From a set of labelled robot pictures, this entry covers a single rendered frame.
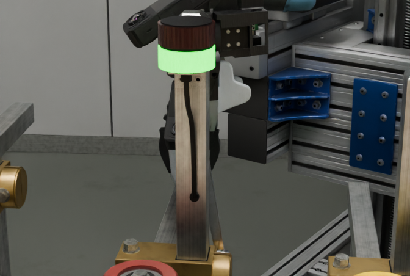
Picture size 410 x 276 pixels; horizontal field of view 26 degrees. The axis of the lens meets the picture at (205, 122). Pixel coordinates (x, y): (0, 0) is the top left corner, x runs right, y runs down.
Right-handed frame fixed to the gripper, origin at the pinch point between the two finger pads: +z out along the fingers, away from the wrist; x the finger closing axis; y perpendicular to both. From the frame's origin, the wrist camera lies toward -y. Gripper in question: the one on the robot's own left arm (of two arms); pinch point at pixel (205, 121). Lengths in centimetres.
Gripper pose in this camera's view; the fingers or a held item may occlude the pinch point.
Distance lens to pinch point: 108.8
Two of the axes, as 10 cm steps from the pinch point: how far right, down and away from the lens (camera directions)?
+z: 0.4, 9.4, 3.3
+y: 9.7, -1.1, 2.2
